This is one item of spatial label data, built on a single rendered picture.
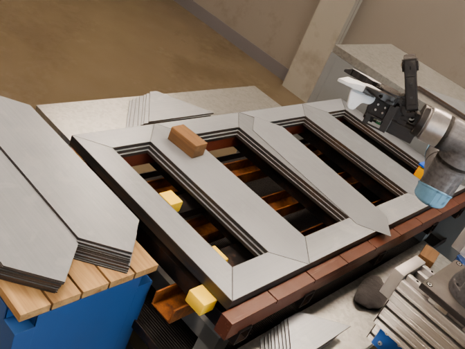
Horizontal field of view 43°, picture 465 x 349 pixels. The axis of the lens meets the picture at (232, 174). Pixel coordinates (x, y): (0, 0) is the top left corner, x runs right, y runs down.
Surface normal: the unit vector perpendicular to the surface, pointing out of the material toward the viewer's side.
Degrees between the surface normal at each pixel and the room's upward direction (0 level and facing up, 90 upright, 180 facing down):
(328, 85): 90
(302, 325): 0
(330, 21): 90
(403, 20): 90
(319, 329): 0
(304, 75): 90
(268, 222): 0
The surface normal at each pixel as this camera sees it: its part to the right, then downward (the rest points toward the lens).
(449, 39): -0.67, 0.16
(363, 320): 0.35, -0.79
